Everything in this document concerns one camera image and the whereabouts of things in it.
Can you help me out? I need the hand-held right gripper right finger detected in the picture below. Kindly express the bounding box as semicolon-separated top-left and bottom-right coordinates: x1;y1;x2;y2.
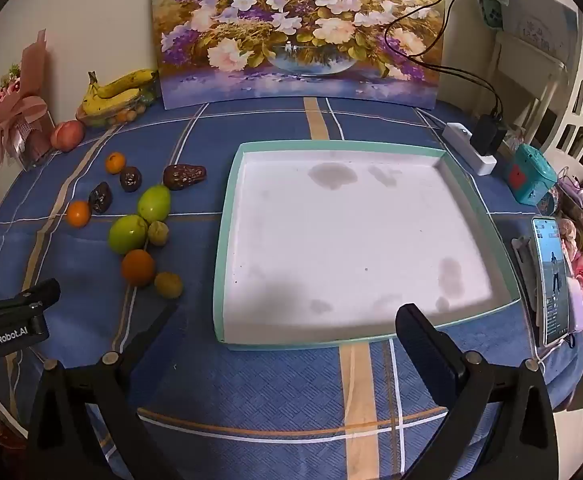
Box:
395;303;560;480

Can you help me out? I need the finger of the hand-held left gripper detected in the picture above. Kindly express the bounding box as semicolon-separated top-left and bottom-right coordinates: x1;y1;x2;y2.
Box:
0;278;62;322

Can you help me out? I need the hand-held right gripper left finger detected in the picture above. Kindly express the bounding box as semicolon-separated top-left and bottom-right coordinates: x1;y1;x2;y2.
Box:
25;303;183;480

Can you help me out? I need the small tan round fruit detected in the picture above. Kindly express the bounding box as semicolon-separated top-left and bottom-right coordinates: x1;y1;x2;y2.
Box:
154;272;183;300
148;220;170;247

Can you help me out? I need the large orange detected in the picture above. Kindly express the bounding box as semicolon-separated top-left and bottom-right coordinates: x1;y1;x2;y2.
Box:
121;249;156;287

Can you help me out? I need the green round fruit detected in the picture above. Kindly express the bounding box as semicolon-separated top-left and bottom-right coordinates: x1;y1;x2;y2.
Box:
108;214;149;255
137;184;172;224

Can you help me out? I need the dark wrinkled fruit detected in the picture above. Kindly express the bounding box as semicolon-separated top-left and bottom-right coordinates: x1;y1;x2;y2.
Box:
88;182;114;215

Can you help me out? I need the white tray with teal rim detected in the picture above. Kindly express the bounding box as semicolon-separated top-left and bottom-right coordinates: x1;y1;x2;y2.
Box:
212;141;521;352

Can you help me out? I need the dark brown avocado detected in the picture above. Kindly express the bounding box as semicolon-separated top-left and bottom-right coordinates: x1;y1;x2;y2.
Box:
163;163;207;191

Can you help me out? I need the cluster of small brown fruits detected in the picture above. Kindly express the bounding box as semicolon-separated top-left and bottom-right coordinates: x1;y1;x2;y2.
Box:
77;95;158;129

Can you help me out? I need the blue plaid tablecloth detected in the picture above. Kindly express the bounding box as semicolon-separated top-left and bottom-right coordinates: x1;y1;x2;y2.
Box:
0;95;583;480

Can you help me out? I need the smartphone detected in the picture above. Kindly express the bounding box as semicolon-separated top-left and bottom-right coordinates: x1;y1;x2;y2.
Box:
531;216;572;347

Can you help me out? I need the dark round passion fruit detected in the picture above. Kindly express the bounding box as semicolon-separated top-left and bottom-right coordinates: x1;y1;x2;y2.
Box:
120;166;143;193

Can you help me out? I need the red peach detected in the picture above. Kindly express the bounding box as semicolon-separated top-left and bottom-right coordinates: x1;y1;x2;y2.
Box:
50;120;86;153

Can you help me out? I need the pink flower bouquet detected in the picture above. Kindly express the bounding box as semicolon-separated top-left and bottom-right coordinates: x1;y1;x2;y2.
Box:
0;29;55;172

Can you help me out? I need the teal box with red label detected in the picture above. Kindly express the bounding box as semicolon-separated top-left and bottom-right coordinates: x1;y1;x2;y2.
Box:
502;143;558;206

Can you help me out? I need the white power strip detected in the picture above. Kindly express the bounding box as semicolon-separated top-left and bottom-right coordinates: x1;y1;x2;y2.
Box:
441;122;497;177

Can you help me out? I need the black charger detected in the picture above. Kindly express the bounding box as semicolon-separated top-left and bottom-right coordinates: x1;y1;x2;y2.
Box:
471;114;509;157

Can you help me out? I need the yellow banana bunch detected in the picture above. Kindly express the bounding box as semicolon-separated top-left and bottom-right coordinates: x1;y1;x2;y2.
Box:
75;69;159;118

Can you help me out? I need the white folding chair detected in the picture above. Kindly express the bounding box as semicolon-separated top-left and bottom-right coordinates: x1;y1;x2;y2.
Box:
486;32;568;147

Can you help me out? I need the flower painting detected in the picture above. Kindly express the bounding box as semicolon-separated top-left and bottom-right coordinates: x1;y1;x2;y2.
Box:
150;0;446;111

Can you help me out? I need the white paper sheet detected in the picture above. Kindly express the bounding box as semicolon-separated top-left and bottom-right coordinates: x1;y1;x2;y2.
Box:
501;0;578;61

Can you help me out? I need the teal hanging item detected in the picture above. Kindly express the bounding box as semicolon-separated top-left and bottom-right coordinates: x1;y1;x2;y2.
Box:
478;0;510;32

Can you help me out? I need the black charger cable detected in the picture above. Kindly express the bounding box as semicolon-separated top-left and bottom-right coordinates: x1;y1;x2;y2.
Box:
384;0;508;121

